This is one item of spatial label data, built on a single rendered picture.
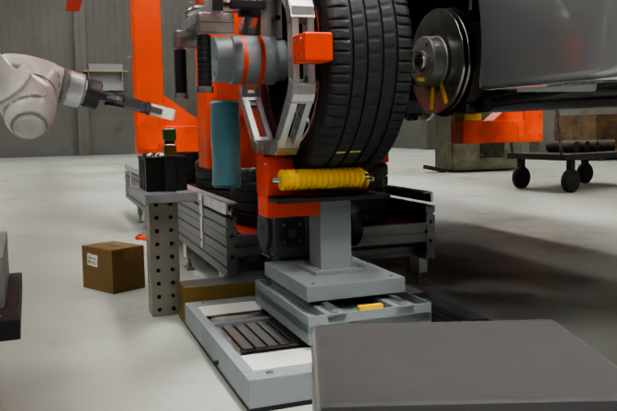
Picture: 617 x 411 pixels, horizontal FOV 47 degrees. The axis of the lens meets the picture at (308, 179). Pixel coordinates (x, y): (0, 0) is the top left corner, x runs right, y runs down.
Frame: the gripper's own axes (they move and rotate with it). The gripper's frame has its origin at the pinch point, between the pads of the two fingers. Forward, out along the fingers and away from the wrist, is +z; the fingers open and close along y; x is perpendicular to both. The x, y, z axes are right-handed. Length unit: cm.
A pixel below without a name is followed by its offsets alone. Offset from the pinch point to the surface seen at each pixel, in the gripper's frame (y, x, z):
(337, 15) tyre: -29, -32, 31
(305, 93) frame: -23.2, -12.1, 29.5
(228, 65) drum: -1.1, -17.0, 14.7
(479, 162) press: 598, -96, 574
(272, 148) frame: -4.7, 2.3, 31.3
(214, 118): 14.7, -3.4, 19.0
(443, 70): -11, -33, 77
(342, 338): -97, 34, 12
